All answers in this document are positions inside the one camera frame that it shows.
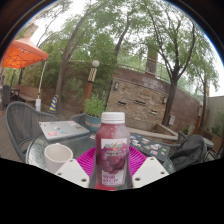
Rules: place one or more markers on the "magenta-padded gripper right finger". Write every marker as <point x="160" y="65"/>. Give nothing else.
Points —
<point x="150" y="171"/>

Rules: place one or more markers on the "green leafy tree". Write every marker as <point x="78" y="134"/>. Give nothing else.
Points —
<point x="204" y="103"/>
<point x="169" y="106"/>
<point x="61" y="86"/>

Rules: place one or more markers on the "green plant in teal pot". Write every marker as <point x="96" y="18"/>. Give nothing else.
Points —
<point x="94" y="110"/>

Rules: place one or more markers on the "silver laptop with stickers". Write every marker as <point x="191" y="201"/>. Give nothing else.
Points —
<point x="63" y="129"/>

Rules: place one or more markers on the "dark patio chair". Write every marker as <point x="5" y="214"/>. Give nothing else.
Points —
<point x="8" y="95"/>

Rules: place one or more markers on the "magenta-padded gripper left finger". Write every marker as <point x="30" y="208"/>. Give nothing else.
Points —
<point x="71" y="171"/>

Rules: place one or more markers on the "black backpack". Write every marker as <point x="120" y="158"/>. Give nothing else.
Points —
<point x="190" y="150"/>

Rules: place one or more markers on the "blue yellow striped bollard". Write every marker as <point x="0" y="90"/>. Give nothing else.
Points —
<point x="53" y="104"/>

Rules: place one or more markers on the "black laptop with stickers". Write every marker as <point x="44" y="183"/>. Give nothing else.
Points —
<point x="153" y="145"/>

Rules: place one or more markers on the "white cup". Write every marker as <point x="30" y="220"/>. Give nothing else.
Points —
<point x="56" y="158"/>

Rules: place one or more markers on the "orange canopy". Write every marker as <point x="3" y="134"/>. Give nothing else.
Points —
<point x="25" y="53"/>

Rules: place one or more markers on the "black wall lantern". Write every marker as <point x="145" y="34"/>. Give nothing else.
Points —
<point x="116" y="86"/>
<point x="164" y="100"/>

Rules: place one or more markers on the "grey wall box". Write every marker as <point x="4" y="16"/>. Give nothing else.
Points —
<point x="171" y="120"/>

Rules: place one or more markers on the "pink juice bottle white cap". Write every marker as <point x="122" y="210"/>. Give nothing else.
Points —
<point x="112" y="150"/>

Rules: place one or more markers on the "globe-topped lamp post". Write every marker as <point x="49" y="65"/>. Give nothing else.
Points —
<point x="90" y="83"/>

